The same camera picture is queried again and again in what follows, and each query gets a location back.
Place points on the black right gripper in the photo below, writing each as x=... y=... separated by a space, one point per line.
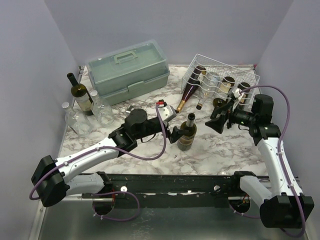
x=227 y=116

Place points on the red wine bottle gold cap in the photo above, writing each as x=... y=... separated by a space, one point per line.
x=191 y=86

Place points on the clear bottle silver cap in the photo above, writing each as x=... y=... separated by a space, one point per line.
x=76 y=120

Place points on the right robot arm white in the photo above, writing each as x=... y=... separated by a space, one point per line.
x=284 y=206

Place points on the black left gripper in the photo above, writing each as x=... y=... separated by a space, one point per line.
x=175 y=134

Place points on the green bottle cream label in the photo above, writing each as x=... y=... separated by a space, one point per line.
x=223 y=86

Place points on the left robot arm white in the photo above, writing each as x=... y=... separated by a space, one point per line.
x=119 y=142

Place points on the green plastic toolbox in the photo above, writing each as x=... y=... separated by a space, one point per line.
x=129 y=72

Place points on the dark bottle tan label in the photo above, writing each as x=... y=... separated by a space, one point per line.
x=185 y=141

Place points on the green wine bottle white label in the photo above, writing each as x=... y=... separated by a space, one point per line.
x=80 y=94

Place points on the clear bottle white cap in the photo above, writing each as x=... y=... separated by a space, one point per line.
x=101 y=109

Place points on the green bottle silver neck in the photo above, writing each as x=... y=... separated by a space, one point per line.
x=243 y=86

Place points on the white wire wine rack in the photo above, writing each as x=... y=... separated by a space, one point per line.
x=241 y=73

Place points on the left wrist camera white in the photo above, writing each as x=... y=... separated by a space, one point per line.
x=166 y=111

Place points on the clear bottle black gold cap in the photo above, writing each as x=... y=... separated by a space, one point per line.
x=208 y=85

